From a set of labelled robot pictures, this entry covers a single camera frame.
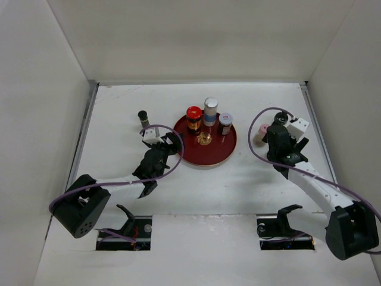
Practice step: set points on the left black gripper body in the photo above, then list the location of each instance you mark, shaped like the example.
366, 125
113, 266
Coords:
165, 152

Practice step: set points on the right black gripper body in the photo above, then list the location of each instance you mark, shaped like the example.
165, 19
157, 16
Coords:
292, 140

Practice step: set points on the pink cap bottle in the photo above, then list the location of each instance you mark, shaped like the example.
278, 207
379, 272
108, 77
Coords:
259, 136

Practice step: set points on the red cap sauce jar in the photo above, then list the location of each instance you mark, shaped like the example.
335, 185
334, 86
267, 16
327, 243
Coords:
193, 115

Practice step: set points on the black cap pepper bottle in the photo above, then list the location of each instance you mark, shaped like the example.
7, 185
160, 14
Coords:
143, 117

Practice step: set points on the white blue label bottle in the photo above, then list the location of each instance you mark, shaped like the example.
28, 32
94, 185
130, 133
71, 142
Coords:
210, 111

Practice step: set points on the red label lid jar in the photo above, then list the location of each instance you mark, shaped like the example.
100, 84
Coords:
224, 123

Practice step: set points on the black cap white bottle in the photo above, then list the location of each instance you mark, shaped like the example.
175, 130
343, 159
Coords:
280, 119

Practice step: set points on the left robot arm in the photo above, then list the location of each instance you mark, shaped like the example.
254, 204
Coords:
82, 204

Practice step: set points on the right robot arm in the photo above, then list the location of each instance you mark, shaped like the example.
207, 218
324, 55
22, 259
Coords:
351, 227

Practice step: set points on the red round tray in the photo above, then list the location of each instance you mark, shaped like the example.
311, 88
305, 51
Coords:
208, 147

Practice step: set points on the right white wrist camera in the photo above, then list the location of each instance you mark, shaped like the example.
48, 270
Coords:
298, 127

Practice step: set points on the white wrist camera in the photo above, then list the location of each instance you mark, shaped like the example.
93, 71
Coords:
298, 127
151, 136

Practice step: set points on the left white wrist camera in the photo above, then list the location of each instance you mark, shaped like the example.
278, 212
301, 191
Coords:
151, 136

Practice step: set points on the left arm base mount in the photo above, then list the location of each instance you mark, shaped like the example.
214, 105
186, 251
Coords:
134, 235

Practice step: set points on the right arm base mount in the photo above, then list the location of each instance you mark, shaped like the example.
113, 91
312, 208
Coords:
276, 234

